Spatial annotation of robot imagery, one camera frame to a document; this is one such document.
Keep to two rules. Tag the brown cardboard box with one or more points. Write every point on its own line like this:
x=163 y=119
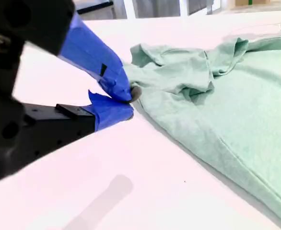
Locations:
x=242 y=2

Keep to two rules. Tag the white frame post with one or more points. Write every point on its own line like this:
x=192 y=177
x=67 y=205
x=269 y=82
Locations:
x=129 y=9
x=183 y=7

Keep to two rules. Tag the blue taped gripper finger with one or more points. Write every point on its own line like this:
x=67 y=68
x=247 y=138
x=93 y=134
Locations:
x=95 y=52
x=107 y=112

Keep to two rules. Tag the pale green T-shirt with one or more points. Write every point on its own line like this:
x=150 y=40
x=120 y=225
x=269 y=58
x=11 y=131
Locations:
x=226 y=119

